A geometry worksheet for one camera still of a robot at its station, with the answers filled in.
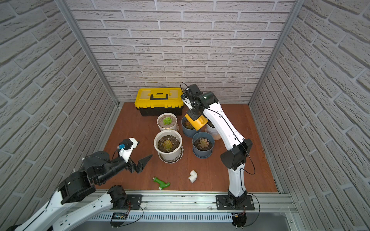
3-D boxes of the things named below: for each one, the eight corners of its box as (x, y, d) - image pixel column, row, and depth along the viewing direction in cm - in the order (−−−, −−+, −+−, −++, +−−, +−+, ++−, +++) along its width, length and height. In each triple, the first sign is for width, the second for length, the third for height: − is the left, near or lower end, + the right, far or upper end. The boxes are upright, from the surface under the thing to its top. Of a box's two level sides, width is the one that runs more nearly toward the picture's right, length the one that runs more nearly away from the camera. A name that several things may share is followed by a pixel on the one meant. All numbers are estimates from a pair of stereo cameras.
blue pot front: (192, 158, 90) (192, 151, 82) (191, 139, 99) (192, 131, 91) (213, 158, 90) (215, 151, 82) (211, 139, 99) (213, 131, 91)
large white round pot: (155, 162, 89) (151, 153, 78) (159, 139, 99) (156, 129, 89) (182, 162, 89) (182, 153, 79) (183, 140, 100) (183, 129, 89)
